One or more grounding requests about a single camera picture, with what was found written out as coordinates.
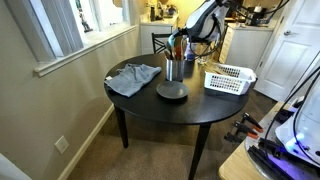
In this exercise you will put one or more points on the black round table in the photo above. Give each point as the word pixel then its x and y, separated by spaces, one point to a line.
pixel 193 110

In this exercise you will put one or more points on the blue-grey cloth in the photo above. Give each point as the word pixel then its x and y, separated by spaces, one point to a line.
pixel 131 80

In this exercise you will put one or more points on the black metal chair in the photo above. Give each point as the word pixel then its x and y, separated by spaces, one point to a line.
pixel 158 43

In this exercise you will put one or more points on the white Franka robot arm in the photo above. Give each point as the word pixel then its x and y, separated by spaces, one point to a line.
pixel 206 20

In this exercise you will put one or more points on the black round plate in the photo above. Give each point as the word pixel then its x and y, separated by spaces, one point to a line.
pixel 172 90

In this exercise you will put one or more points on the white panel door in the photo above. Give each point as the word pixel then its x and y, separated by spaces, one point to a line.
pixel 290 60

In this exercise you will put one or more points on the teal green ladle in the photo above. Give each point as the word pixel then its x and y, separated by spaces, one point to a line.
pixel 171 41

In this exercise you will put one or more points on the white framed window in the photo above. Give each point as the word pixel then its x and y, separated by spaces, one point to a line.
pixel 100 33

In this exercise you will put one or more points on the silver utensil container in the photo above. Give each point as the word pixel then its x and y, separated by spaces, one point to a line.
pixel 175 71

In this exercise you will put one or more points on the white wall outlet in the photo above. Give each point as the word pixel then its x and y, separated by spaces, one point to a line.
pixel 61 144

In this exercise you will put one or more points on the black coffee maker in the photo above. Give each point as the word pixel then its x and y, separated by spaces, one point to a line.
pixel 256 16

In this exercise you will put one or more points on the white low cabinet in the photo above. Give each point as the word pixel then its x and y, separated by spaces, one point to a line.
pixel 146 36

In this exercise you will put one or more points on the wooden spatula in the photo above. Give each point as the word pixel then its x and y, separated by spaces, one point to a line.
pixel 215 69

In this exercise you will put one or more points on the black metal rail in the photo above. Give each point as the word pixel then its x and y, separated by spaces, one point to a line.
pixel 266 163

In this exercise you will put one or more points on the white kitchen counter cabinet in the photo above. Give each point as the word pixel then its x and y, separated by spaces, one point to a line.
pixel 250 46

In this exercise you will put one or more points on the red spatula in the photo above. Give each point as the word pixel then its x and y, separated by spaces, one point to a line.
pixel 178 52

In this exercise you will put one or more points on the white plastic slotted basket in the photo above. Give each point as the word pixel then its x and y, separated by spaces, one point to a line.
pixel 230 83

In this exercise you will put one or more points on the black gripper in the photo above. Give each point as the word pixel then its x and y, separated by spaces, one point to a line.
pixel 186 35

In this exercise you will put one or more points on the light wooden robot platform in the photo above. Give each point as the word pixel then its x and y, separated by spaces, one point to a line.
pixel 233 166

